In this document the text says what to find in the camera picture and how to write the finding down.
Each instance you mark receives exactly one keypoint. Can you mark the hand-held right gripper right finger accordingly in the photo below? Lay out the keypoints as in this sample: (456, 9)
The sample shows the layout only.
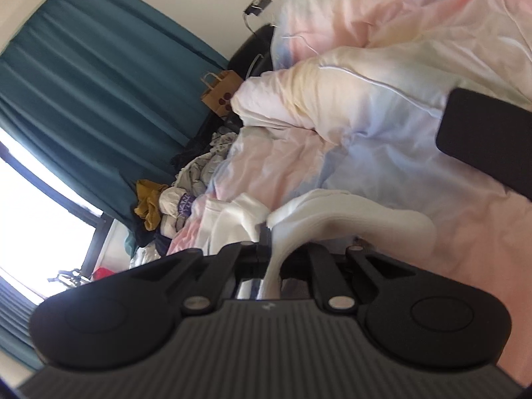
(320, 268)

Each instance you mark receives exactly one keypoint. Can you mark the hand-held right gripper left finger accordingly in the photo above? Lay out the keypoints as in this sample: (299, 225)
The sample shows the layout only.
(249, 253)

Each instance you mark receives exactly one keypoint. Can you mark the cream white sweatshirt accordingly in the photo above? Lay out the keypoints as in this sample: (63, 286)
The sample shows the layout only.
(365, 216)

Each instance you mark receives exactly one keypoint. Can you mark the pile of white clothes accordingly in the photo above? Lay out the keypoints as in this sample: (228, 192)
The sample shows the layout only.
(191, 187)

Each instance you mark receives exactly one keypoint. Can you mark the dark navy garment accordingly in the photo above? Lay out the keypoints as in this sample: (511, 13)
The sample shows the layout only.
(156, 243)

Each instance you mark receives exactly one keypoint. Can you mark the mustard yellow garment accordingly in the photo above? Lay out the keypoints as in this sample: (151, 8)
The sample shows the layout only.
(150, 205)

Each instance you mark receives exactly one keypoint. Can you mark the pastel pink blue duvet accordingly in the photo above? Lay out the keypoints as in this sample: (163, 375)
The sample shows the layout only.
(374, 91)

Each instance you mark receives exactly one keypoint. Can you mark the red cloth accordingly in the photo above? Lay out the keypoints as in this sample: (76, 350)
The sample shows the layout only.
(102, 274)

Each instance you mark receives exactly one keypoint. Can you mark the brown paper bag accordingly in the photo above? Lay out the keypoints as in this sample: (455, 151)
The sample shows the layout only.
(222, 93)

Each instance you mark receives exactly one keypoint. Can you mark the black sofa chair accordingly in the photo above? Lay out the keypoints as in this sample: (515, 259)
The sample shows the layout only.
(253, 50)

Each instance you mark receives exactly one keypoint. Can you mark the teal curtain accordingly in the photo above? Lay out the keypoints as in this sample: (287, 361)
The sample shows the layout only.
(104, 83)
(16, 328)

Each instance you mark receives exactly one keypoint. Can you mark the window with dark frame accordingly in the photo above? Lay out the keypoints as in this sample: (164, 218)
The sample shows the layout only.
(37, 208)

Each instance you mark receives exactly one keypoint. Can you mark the wall socket with charger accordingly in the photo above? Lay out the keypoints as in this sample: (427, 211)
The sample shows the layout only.
(259, 5)

